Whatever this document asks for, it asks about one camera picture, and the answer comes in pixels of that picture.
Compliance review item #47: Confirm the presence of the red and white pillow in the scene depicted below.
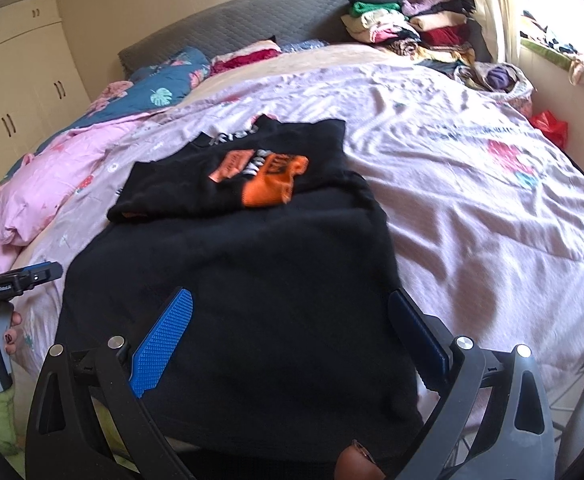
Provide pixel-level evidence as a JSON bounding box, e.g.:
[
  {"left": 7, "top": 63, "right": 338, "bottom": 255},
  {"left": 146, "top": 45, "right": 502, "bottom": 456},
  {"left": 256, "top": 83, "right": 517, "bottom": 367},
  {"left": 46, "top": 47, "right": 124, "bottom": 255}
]
[{"left": 211, "top": 40, "right": 283, "bottom": 76}]

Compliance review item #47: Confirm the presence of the grey quilted headboard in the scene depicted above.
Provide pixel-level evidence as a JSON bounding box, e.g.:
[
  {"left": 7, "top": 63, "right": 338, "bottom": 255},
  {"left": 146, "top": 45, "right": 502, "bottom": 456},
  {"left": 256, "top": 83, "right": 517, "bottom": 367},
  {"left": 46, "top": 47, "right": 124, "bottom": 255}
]
[{"left": 118, "top": 0, "right": 353, "bottom": 73}]

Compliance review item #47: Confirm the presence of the cream curtain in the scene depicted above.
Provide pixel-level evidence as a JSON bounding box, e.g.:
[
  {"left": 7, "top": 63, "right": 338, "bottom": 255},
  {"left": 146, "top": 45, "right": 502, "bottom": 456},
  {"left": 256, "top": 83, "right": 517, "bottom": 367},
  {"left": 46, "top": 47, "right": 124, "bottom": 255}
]
[{"left": 464, "top": 0, "right": 523, "bottom": 61}]

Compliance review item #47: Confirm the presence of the lilac strawberry printed duvet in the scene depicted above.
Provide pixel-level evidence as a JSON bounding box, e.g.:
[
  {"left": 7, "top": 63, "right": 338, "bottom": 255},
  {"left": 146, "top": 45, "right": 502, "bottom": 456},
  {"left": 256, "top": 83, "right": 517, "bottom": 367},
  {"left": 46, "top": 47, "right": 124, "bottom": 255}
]
[{"left": 12, "top": 45, "right": 584, "bottom": 461}]

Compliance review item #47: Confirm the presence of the heap of loose clothes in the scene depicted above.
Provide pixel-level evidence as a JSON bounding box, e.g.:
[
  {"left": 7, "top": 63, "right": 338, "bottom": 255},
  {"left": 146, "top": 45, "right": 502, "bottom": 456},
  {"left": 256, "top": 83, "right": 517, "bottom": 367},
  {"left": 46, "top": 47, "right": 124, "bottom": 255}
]
[{"left": 519, "top": 10, "right": 584, "bottom": 88}]

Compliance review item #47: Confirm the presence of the pink quilt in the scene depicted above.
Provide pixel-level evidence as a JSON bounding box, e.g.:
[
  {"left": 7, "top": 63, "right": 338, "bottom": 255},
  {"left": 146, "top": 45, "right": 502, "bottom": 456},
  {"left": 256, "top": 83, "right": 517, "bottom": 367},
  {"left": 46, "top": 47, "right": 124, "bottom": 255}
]
[{"left": 0, "top": 120, "right": 138, "bottom": 261}]

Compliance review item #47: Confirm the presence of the black sweater with orange patches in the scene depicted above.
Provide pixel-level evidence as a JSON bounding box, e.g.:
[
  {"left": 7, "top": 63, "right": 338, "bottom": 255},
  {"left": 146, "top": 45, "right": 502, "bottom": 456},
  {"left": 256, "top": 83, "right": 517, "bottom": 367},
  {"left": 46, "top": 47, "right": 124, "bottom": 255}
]
[{"left": 54, "top": 115, "right": 425, "bottom": 466}]

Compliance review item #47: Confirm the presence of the green windowsill mat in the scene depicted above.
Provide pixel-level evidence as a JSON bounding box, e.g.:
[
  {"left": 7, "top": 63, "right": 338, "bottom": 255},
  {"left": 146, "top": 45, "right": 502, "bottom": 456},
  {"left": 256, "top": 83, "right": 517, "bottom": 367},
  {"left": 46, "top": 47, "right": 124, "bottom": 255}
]
[{"left": 519, "top": 35, "right": 584, "bottom": 98}]

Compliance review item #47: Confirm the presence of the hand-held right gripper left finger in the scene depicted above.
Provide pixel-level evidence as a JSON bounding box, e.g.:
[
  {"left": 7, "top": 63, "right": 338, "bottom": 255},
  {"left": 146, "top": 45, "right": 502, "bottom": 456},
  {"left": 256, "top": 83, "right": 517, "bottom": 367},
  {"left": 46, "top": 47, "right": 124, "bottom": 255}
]
[{"left": 24, "top": 287, "right": 195, "bottom": 480}]

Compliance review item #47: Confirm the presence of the beige blanket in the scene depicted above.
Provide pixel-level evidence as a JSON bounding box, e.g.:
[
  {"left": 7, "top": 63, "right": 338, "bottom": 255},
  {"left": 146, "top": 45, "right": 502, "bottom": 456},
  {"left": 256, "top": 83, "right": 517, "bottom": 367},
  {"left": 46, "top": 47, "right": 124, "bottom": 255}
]
[{"left": 177, "top": 42, "right": 423, "bottom": 106}]

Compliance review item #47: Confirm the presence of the blue floral quilt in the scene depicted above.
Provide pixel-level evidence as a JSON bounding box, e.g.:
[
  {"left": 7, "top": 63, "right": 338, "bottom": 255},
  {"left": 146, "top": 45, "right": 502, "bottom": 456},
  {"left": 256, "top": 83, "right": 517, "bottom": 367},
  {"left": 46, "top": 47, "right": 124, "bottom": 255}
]
[{"left": 4, "top": 47, "right": 212, "bottom": 181}]

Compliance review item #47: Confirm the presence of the purple garment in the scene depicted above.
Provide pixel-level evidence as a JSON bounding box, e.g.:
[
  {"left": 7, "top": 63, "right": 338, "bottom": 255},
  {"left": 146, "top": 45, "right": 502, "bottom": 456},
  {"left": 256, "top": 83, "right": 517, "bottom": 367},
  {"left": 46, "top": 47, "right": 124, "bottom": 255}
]
[{"left": 484, "top": 66, "right": 512, "bottom": 90}]

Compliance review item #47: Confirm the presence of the floral cloth bag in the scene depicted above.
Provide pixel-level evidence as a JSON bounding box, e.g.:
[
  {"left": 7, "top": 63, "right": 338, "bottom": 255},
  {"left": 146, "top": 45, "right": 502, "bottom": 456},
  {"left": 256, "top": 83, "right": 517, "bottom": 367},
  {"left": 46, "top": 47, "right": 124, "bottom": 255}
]
[{"left": 454, "top": 61, "right": 535, "bottom": 111}]

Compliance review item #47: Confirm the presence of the pile of folded clothes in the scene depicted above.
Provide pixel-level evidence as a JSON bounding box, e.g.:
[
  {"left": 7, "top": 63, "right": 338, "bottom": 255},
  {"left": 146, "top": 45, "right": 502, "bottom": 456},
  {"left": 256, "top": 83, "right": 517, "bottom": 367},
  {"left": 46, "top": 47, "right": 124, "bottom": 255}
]
[{"left": 341, "top": 0, "right": 478, "bottom": 68}]

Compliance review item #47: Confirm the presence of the cream wardrobe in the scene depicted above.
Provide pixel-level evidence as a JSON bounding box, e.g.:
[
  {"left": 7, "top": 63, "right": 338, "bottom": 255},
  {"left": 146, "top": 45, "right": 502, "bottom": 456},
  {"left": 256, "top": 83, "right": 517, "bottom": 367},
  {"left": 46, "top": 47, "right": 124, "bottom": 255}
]
[{"left": 0, "top": 0, "right": 95, "bottom": 201}]

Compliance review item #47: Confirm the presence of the red plastic bag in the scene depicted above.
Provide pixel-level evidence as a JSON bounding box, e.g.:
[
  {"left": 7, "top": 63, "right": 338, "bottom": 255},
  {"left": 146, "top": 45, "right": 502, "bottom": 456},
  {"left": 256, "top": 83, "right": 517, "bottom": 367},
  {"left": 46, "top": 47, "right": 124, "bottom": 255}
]
[{"left": 529, "top": 110, "right": 569, "bottom": 148}]

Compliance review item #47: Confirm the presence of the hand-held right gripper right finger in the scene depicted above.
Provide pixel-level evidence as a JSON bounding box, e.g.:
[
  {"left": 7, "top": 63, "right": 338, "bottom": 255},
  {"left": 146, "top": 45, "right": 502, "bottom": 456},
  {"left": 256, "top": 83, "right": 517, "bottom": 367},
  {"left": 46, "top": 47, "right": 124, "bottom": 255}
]
[{"left": 388, "top": 287, "right": 558, "bottom": 480}]

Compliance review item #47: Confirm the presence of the blue patterned pillow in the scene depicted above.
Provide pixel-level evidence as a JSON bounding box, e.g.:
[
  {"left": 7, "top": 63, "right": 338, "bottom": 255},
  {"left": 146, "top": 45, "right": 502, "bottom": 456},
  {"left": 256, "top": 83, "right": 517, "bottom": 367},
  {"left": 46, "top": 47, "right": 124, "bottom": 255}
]
[{"left": 282, "top": 39, "right": 329, "bottom": 54}]

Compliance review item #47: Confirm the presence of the person's right hand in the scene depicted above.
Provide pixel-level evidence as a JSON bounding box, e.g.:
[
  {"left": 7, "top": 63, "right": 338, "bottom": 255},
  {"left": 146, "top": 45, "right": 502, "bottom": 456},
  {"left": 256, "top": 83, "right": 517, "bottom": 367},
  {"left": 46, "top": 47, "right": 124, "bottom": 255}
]
[{"left": 336, "top": 439, "right": 388, "bottom": 480}]

